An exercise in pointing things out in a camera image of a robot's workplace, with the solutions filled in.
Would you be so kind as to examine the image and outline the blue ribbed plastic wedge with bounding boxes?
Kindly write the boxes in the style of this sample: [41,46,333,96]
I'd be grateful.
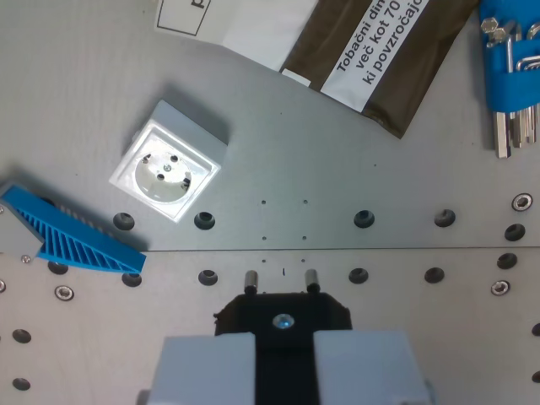
[0,182,148,276]

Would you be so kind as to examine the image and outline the black two-pin plug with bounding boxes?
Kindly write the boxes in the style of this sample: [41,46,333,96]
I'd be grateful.
[213,269,354,405]

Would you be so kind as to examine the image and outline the small silver hex key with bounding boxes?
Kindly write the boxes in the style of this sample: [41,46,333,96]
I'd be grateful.
[514,56,540,144]

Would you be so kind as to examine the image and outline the white wall socket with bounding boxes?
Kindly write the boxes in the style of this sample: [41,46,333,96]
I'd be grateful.
[108,99,231,224]

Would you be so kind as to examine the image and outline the grey block with screws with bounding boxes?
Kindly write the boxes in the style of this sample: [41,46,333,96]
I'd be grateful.
[0,201,46,263]

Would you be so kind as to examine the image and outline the medium silver hex key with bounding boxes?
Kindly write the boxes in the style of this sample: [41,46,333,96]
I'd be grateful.
[493,25,528,149]

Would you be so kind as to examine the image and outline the blue hex key holder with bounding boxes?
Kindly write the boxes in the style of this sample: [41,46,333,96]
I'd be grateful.
[478,0,540,114]

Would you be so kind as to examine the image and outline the white paper box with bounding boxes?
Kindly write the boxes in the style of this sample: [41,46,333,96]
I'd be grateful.
[154,0,318,73]

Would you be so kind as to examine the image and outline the brown tobacco pouch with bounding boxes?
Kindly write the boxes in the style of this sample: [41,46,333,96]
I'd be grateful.
[278,0,481,141]

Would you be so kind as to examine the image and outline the large silver hex key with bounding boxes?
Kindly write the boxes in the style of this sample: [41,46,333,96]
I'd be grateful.
[480,18,515,160]

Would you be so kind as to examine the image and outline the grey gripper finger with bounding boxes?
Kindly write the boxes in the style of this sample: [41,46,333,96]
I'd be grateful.
[150,332,257,405]
[313,330,428,405]

